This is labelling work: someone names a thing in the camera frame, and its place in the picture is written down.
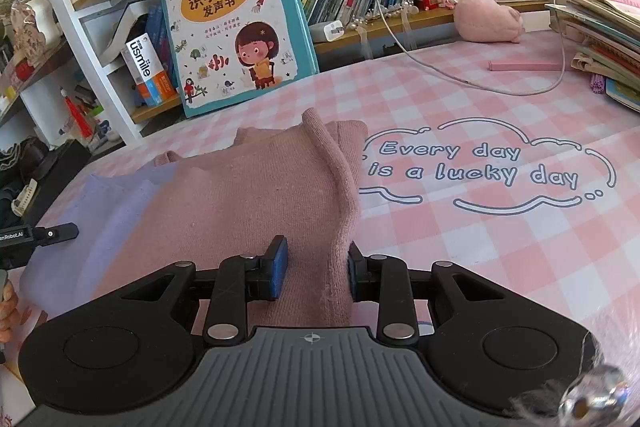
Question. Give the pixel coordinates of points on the white charger adapter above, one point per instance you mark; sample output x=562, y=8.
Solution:
x=325, y=32

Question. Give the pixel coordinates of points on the white wristwatch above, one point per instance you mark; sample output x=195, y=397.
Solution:
x=24, y=197

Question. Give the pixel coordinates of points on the white and orange toothpaste box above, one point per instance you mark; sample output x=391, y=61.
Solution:
x=145, y=67

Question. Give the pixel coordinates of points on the teal children's picture book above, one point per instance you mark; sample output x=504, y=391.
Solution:
x=235, y=7

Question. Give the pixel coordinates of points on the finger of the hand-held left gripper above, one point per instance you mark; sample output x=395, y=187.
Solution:
x=52, y=234

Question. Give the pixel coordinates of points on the thick white paperback book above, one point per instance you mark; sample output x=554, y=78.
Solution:
x=132, y=22

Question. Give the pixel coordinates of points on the brown leather shoe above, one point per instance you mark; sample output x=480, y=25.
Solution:
x=25, y=157

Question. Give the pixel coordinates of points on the red tassel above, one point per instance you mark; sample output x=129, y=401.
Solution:
x=80, y=117

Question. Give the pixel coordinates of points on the pink sweater with purple lining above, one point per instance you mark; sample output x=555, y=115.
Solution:
x=280, y=187

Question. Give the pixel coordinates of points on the row of blue and purple books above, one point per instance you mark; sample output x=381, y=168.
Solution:
x=160, y=42

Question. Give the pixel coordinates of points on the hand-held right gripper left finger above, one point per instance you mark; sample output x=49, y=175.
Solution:
x=277, y=267

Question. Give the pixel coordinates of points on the pink eraser stick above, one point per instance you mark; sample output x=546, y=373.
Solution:
x=525, y=66

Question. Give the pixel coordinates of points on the person's left hand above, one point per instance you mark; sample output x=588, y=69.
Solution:
x=6, y=312

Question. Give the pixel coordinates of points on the pink plush toy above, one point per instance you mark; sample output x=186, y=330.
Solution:
x=487, y=17

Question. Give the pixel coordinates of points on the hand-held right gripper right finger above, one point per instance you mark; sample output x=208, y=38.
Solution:
x=353, y=274

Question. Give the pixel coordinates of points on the stack of notebooks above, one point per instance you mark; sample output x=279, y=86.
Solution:
x=600, y=37

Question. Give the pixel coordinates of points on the pink checked table mat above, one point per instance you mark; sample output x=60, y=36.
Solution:
x=500, y=232

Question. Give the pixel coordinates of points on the hanging paper plaque ornament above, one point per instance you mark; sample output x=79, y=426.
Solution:
x=32, y=32

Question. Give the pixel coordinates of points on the black box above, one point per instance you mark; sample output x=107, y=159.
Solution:
x=60, y=177

